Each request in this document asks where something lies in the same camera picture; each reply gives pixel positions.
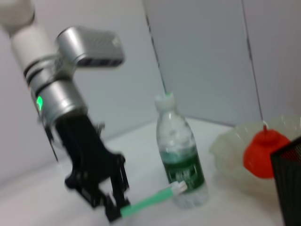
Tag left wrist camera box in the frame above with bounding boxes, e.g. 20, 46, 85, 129
56, 27, 125, 69

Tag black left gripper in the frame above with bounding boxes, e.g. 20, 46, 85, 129
55, 113, 131, 223

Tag clear bottle with green label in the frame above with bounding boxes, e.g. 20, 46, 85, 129
154, 93, 209, 209

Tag orange fruit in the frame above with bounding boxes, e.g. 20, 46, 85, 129
243, 124, 292, 179

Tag green glass fruit bowl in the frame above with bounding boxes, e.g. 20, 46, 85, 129
209, 114, 301, 201

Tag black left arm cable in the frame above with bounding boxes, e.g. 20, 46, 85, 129
44, 122, 59, 163

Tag black mesh pen holder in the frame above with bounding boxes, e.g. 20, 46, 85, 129
269, 136, 301, 226

